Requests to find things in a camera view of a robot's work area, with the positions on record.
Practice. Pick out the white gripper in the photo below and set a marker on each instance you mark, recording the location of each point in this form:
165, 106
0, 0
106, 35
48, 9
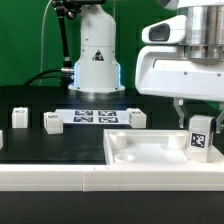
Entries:
164, 71

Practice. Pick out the white square tabletop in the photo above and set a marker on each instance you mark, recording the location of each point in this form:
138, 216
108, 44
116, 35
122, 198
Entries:
146, 147

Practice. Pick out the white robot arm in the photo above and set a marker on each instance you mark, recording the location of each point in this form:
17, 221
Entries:
96, 71

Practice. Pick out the tag marker sheet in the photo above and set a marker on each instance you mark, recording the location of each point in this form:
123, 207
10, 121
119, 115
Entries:
78, 116

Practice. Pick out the white U-shaped fence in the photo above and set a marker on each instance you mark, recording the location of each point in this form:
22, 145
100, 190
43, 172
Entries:
116, 177

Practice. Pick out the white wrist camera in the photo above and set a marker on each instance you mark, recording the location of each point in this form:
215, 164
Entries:
170, 31

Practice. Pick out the black camera stand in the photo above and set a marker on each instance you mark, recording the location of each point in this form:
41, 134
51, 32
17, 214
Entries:
69, 9

